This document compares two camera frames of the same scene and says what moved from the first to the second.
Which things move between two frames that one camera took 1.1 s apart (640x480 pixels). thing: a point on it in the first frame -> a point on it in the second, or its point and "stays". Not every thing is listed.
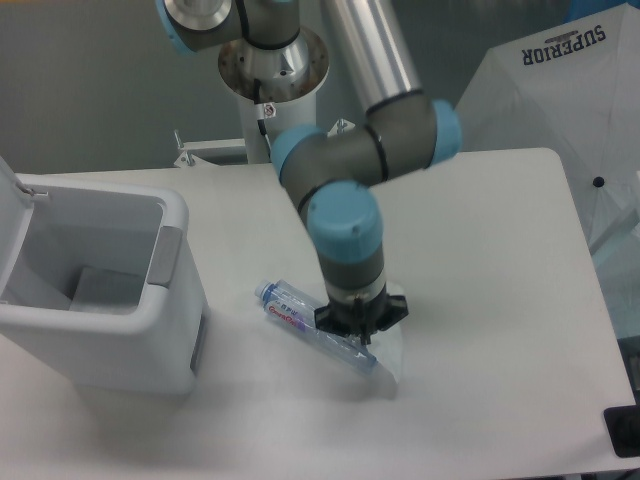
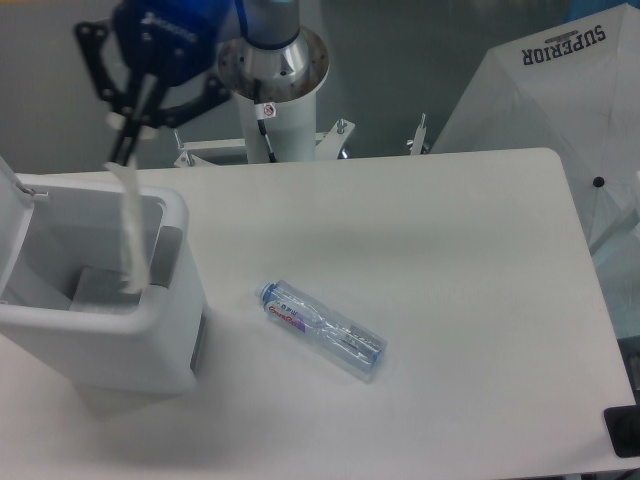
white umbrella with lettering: (573, 88) stays
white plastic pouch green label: (388, 343) -> (136, 270)
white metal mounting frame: (190, 148) stays
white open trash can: (100, 286) stays
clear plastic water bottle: (290, 306) stays
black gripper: (362, 319) -> (171, 42)
